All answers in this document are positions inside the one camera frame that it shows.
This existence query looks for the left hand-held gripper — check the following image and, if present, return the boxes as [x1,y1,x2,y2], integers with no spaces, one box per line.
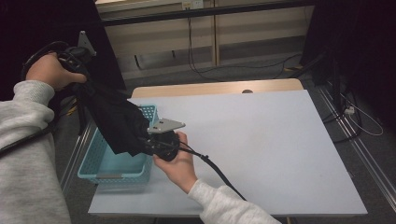
[57,30,97,78]

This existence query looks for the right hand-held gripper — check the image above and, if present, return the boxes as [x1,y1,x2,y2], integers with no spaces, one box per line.
[144,118,187,162]

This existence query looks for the black short pants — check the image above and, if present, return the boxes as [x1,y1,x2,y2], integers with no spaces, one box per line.
[70,74,151,158]

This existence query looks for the light blue plastic basket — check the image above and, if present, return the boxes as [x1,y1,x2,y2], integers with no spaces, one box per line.
[77,104,161,185]

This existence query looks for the person's left hand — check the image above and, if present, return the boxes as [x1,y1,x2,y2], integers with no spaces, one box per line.
[25,51,88,91]

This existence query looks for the person's right hand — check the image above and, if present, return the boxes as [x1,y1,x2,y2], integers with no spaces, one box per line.
[152,131,199,194]

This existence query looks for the black curtain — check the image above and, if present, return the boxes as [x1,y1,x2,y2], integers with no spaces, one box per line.
[300,0,396,133]
[0,0,127,102]

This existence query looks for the light wooden table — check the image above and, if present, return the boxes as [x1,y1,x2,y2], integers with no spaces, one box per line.
[130,77,304,100]

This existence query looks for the beige wooden cabinet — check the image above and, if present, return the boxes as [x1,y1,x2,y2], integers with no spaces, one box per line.
[94,0,316,81]

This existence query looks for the white table cover board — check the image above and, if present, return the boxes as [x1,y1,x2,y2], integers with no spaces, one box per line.
[88,89,368,217]

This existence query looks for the black horizontal bar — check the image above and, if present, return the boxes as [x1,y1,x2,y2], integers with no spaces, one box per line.
[100,0,316,27]

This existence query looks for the yellow cable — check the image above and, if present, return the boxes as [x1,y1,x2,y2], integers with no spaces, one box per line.
[64,97,78,117]

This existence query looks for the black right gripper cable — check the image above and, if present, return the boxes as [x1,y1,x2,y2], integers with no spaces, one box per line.
[155,140,248,202]

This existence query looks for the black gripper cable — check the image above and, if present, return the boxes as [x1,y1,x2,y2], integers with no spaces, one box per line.
[0,40,71,156]
[155,140,248,202]

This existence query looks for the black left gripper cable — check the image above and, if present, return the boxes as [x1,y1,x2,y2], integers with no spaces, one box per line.
[0,40,71,156]

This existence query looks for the aluminium floor rail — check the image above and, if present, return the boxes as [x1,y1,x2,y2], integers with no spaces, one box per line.
[59,120,96,195]
[316,85,396,204]

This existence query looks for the black hanging cable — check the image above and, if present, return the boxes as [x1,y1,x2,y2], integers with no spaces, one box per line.
[186,17,225,83]

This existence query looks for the black floor cable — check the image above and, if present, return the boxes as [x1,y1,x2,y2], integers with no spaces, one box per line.
[199,52,304,80]

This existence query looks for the white wall outlet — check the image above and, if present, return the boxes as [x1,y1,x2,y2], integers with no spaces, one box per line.
[181,0,205,10]

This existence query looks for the bundle of black cables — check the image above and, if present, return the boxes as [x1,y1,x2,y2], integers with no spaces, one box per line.
[321,83,365,144]

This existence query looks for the thin white cable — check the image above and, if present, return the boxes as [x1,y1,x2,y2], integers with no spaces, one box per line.
[339,92,385,137]

